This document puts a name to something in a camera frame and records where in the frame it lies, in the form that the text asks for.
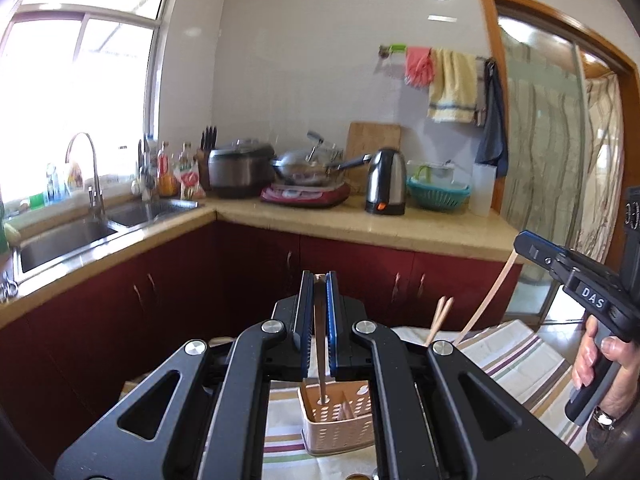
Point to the red kitchen cabinets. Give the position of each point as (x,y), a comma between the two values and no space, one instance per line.
(150,320)

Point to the blue label bottle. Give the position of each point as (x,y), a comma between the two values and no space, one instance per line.
(52,187)

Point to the striped tablecloth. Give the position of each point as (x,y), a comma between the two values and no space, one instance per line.
(515,370)

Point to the wall towel rack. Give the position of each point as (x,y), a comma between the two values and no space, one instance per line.
(481,59)

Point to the beige kitchen countertop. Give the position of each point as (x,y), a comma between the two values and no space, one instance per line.
(400,230)

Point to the wooden cutting board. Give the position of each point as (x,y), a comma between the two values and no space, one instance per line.
(372,137)

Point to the dark rice cooker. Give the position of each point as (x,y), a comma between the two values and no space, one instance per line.
(240,170)

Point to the person's right hand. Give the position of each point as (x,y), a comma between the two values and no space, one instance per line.
(585,355)

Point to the yellow towel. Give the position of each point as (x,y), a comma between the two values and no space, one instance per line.
(452,85)

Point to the steel wok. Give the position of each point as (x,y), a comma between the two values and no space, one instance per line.
(305,174)

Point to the tall steel faucet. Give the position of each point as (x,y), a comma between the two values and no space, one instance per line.
(95,195)

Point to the red induction cooker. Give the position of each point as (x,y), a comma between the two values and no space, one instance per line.
(305,196)

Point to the glass wok lid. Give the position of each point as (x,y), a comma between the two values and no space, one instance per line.
(307,157)

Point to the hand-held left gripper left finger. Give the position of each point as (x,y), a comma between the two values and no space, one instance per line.
(306,325)

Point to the teal plastic basket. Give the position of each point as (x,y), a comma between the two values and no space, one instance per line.
(440,197)

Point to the kitchen window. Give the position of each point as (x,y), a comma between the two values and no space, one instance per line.
(115,85)

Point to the orange sauce bottle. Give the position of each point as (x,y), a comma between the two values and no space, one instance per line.
(166,175)

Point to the silver wristwatch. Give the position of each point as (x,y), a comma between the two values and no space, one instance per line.
(603,417)

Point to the wooden framed glass door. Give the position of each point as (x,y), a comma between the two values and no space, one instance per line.
(540,135)

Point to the steel electric kettle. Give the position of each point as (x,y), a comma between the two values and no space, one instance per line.
(385,180)

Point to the person's right forearm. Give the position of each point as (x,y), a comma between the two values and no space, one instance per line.
(607,440)

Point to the green plastic cup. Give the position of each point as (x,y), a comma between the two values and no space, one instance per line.
(37,201)

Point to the red and white packet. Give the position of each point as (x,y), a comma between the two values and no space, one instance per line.
(192,185)

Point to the yellow label detergent bottle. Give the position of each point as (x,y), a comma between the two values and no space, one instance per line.
(75,177)

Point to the pink rubber gloves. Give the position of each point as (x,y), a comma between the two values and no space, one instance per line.
(419,67)

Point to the knife block with knives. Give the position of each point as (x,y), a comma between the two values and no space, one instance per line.
(204,170)

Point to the green wall hook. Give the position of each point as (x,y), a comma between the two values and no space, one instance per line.
(395,49)

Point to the white plastic jug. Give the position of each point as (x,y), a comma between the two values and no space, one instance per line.
(483,192)

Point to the beige perforated utensil holder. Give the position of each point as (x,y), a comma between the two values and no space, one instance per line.
(340,435)

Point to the dark blue apron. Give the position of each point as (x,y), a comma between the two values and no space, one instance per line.
(492,130)

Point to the stainless steel sink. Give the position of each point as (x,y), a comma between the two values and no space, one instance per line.
(65,240)

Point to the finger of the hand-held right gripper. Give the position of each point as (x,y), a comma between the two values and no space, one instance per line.
(537,252)

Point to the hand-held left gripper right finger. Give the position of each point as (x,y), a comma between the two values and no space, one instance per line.
(332,320)

